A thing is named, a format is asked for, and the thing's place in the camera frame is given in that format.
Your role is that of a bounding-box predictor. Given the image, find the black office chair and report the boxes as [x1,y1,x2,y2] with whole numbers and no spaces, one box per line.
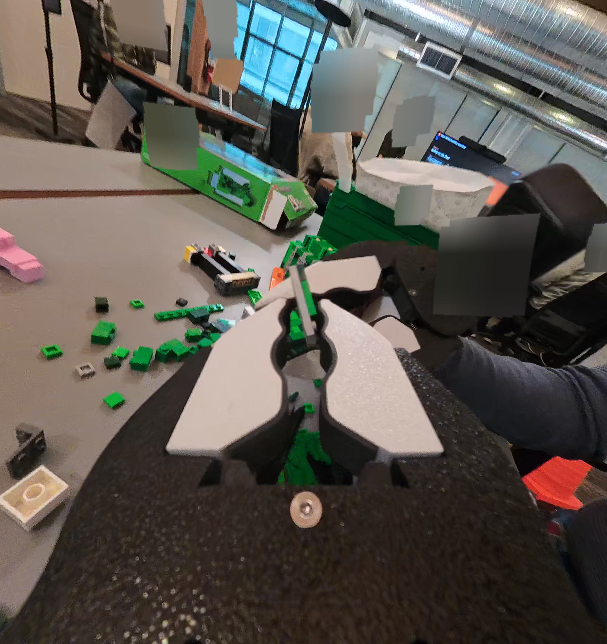
[485,163,607,282]

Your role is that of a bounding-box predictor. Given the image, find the black stand pole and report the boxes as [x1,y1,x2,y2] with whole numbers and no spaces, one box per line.
[42,0,63,137]

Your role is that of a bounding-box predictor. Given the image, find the dark grey bracket brick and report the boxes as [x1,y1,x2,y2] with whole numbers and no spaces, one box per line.
[5,423,48,480]

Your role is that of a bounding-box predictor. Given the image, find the person's right forearm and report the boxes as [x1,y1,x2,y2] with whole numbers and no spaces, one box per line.
[432,336,607,460]

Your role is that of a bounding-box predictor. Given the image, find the white vent grille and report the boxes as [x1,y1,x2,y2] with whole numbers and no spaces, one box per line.
[416,42,463,80]

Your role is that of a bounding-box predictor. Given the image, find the green studded brick assembly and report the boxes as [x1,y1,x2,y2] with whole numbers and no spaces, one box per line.
[281,235,338,270]

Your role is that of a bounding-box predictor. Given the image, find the green grey brick panel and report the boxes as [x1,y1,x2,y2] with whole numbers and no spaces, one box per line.
[285,264,320,355]

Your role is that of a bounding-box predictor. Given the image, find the person's lap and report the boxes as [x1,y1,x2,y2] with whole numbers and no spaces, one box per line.
[565,498,607,644]

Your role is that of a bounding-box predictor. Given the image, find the green plastic crate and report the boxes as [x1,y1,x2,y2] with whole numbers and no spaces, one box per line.
[317,181,440,252]

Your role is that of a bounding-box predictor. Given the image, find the dark computer monitor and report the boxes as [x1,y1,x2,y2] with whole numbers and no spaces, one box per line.
[420,130,521,184]

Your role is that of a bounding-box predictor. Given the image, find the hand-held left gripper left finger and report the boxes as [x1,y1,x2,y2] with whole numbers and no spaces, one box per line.
[166,298,290,459]

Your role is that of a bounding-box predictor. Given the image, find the brown-topped table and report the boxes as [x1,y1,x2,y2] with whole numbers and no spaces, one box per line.
[102,53,269,134]

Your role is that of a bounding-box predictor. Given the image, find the black yellow brick model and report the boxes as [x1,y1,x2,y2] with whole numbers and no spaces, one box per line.
[184,243,262,296]

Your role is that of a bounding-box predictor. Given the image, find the grey desk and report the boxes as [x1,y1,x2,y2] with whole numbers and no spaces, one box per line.
[0,132,334,635]

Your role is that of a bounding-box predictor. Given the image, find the tan square brick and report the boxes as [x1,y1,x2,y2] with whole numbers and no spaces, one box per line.
[0,464,71,532]

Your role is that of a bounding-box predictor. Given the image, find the green toy set box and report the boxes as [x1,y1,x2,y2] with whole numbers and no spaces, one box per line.
[141,136,318,231]

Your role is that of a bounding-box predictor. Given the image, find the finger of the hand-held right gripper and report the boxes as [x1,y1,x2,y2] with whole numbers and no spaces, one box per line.
[373,318,421,354]
[255,256,384,309]

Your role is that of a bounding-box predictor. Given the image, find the white printed paper bag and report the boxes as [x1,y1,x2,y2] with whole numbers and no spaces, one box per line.
[331,132,495,233]

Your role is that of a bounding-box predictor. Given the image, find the scattered green bricks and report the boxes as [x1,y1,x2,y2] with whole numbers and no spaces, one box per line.
[41,297,264,409]

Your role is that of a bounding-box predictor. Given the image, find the silver ventilation duct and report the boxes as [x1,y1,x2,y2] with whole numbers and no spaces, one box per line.
[356,0,607,152]

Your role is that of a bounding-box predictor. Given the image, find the red plastic object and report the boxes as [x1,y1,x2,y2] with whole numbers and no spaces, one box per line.
[522,455,607,512]

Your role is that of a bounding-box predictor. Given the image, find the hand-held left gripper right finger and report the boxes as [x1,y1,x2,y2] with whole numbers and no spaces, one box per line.
[317,300,444,464]

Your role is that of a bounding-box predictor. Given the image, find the black floor lamp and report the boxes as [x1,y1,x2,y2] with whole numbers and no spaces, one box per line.
[298,0,353,147]

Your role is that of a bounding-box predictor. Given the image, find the pink brick pig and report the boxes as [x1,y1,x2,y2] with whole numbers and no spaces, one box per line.
[0,227,45,283]

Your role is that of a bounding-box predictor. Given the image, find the long green plate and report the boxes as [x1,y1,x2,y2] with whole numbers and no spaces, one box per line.
[154,303,224,322]

